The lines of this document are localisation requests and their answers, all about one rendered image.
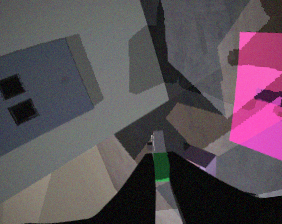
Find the grey panel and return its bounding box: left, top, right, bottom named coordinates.
left=0, top=0, right=169, bottom=204

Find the pink square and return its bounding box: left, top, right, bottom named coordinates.
left=230, top=32, right=282, bottom=160

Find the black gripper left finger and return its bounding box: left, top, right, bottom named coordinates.
left=59, top=153, right=157, bottom=224

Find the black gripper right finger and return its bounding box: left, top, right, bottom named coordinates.
left=166, top=152, right=282, bottom=224

